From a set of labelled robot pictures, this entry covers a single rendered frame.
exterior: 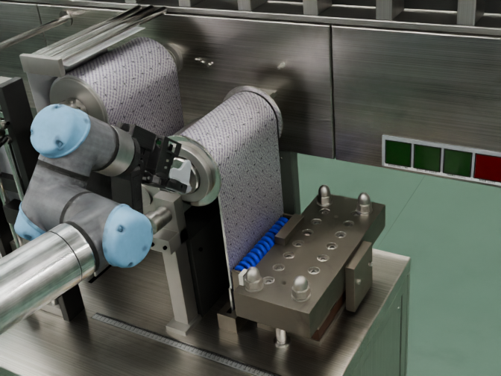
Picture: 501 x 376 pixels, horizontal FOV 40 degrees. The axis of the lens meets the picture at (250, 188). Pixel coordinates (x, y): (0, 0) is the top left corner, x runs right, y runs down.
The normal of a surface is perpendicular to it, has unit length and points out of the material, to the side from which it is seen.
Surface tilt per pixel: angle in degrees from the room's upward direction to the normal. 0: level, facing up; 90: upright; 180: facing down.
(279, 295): 0
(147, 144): 90
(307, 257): 0
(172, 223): 90
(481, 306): 0
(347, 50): 90
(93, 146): 95
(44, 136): 50
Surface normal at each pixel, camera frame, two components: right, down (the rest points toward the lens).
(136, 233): 0.77, 0.26
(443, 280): -0.09, -0.86
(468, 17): -0.49, 0.47
